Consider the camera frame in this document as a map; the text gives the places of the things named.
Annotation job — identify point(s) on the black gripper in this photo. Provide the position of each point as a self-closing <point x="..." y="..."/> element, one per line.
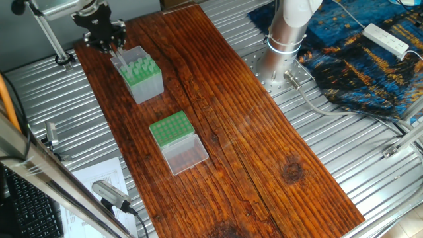
<point x="99" y="26"/>

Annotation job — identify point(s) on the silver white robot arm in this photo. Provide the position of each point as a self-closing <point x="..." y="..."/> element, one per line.
<point x="291" y="26"/>

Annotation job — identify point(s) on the tall green pipette tip holder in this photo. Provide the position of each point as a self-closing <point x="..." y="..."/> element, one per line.
<point x="142" y="89"/>

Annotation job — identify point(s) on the silver pole with clamp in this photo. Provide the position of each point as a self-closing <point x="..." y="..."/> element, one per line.
<point x="49" y="33"/>

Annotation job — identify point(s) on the yellow pole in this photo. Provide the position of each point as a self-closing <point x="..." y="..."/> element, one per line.
<point x="8" y="99"/>

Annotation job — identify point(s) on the printed white paper sheet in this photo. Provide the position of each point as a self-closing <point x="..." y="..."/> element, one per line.
<point x="86" y="175"/>

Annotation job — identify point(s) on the brown wooden board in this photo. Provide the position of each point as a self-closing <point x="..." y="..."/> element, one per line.
<point x="264" y="145"/>

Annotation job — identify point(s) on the black keyboard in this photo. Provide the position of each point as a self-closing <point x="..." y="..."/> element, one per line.
<point x="26" y="211"/>

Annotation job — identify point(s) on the blue patterned cloth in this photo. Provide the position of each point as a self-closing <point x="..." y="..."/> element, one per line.
<point x="370" y="79"/>

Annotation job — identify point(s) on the white power strip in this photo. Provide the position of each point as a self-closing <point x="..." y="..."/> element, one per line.
<point x="386" y="38"/>

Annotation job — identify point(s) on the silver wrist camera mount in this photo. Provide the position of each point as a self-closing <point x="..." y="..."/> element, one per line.
<point x="59" y="6"/>

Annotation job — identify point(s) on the small metal corner bracket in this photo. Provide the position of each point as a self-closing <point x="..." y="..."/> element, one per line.
<point x="51" y="134"/>

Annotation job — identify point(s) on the diagonal aluminium frame beam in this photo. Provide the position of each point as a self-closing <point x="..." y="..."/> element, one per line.
<point x="39" y="172"/>

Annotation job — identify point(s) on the silver cylindrical camera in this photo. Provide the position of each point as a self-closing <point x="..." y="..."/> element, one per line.
<point x="109" y="193"/>

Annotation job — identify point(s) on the silver frame bracket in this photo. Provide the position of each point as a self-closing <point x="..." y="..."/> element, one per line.
<point x="403" y="142"/>

